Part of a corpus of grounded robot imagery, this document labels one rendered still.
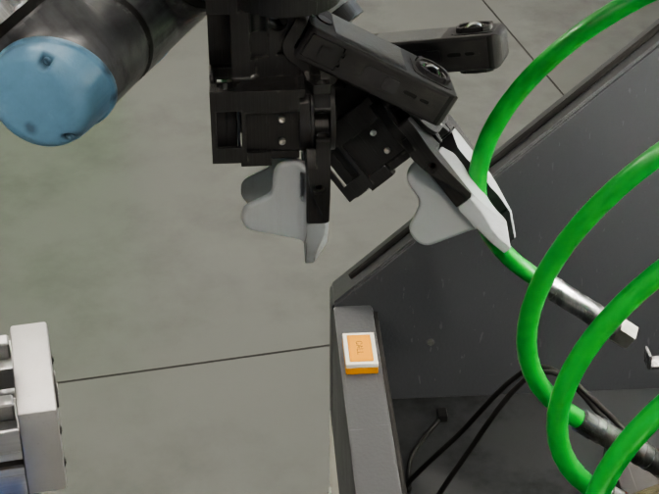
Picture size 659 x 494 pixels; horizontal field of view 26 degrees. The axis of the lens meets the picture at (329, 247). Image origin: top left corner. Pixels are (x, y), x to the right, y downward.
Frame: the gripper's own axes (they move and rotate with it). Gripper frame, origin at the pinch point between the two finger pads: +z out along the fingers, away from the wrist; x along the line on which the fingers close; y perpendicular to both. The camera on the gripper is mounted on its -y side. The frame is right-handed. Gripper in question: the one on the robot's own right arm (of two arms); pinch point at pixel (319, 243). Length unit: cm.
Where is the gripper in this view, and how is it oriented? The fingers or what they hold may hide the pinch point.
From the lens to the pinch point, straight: 101.1
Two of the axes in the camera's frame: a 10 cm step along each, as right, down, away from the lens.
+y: -10.0, 0.3, -0.6
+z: 0.0, 8.5, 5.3
